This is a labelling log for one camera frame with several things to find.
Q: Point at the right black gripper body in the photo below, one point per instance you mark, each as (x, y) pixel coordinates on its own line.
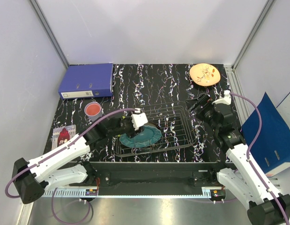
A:
(206, 112)

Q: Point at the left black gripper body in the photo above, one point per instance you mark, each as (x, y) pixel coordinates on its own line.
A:
(126, 126)

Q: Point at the teal scalloped plate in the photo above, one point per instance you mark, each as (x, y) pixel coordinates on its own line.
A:
(149, 135)

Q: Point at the cream floral plate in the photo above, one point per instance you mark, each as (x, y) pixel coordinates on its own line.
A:
(205, 75)

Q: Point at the lilac plastic cup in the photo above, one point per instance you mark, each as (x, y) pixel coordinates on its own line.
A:
(94, 118)

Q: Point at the pink plastic cup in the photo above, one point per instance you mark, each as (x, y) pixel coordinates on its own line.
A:
(92, 109)

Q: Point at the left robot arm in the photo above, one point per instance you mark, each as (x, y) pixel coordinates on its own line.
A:
(34, 177)

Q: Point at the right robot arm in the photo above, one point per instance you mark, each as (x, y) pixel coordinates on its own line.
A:
(264, 203)

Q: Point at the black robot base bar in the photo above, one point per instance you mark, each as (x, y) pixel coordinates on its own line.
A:
(194, 174)

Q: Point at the red illustrated book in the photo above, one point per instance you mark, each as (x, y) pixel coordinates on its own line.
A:
(63, 134)

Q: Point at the white paper sheet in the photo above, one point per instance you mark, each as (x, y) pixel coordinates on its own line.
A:
(284, 105)

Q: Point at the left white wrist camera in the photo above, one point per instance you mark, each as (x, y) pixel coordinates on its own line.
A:
(139, 120)

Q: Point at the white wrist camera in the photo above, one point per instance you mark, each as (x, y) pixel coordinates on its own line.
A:
(139, 120)
(226, 100)

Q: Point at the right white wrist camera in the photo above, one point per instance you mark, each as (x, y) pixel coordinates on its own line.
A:
(226, 100)

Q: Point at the black wire dish rack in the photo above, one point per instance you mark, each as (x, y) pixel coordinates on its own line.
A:
(174, 122)

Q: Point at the purple-blue ring binder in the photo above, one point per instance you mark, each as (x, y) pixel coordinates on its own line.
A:
(87, 81)

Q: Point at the dark blue ring binder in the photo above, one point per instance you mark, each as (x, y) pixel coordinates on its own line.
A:
(271, 150)

